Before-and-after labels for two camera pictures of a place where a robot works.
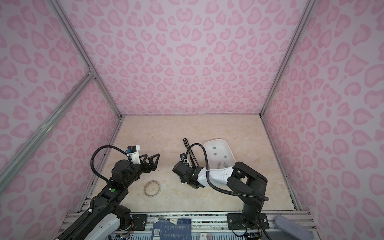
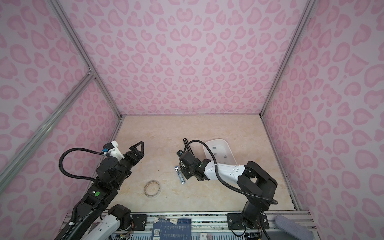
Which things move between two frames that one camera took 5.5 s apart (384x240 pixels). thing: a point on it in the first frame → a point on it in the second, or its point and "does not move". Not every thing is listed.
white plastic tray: (219, 155) does not move
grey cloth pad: (292, 229) does not move
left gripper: (152, 166) → (139, 154)
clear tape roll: (152, 189) does not move
